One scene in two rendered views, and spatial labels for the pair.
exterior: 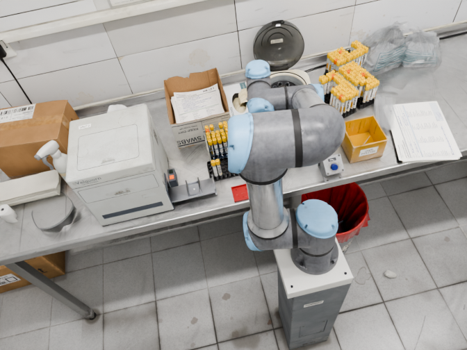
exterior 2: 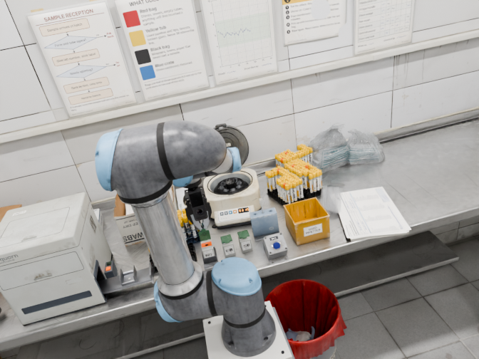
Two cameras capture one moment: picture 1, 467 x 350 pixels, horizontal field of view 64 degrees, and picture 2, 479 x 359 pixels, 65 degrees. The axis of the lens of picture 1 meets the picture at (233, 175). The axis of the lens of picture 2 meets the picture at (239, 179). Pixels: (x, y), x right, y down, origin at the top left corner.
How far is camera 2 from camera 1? 41 cm
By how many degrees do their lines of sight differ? 24
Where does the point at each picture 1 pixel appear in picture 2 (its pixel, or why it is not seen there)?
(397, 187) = (384, 302)
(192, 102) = not seen: hidden behind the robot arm
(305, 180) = not seen: hidden behind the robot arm
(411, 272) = not seen: outside the picture
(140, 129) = (71, 210)
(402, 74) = (348, 170)
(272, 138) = (135, 141)
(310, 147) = (172, 147)
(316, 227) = (230, 281)
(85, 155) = (9, 235)
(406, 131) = (353, 213)
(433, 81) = (378, 173)
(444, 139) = (392, 216)
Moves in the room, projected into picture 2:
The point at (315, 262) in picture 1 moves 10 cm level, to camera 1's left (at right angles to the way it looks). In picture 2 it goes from (243, 336) to (204, 345)
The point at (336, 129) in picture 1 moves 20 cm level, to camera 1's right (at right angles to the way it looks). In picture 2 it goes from (202, 134) to (303, 113)
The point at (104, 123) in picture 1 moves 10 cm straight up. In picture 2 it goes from (39, 209) to (26, 184)
